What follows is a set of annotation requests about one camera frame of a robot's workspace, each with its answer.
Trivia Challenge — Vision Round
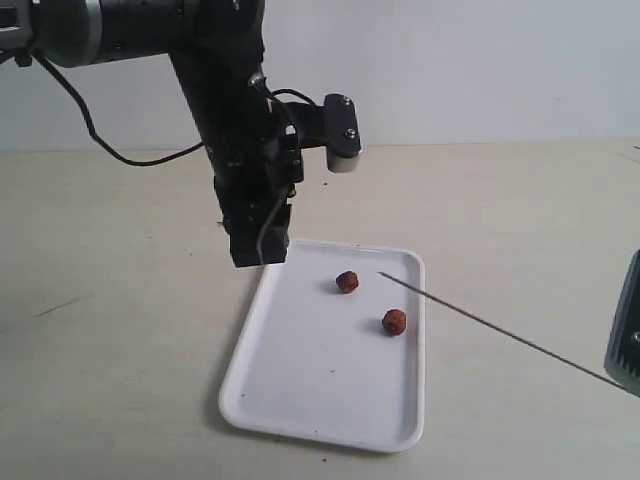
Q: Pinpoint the white rectangular plastic tray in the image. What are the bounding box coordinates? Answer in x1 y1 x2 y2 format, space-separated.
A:
218 239 426 453

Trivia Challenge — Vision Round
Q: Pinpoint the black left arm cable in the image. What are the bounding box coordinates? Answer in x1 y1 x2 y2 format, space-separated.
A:
29 52 206 169

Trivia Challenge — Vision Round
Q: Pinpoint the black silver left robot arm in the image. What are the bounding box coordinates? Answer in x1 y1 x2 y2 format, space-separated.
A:
1 1 303 267

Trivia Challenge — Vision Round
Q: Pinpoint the brown meatball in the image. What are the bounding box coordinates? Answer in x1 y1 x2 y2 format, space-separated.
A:
335 270 359 294
381 309 407 336

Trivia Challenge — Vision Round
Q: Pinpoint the thin metal skewer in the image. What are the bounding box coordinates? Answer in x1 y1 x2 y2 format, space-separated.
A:
378 271 639 398

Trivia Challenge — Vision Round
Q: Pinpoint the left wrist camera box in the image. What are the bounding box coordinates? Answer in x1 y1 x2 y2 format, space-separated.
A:
323 93 362 174

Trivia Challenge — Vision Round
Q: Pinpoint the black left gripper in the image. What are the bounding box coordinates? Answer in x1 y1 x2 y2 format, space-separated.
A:
206 100 304 268

